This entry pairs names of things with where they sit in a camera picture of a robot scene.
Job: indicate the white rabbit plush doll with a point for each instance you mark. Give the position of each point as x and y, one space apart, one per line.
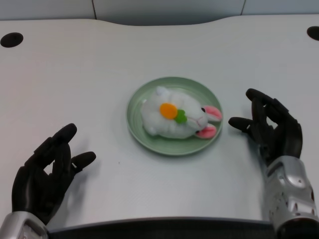
174 117

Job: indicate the black robot torso edge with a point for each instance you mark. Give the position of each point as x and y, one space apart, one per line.
162 229

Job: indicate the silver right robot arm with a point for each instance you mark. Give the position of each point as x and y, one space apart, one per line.
290 196

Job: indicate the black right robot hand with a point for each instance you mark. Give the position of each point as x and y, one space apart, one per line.
276 127

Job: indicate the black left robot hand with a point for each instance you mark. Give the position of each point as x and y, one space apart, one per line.
42 179

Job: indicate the green round plate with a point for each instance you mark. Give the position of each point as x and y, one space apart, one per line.
174 147

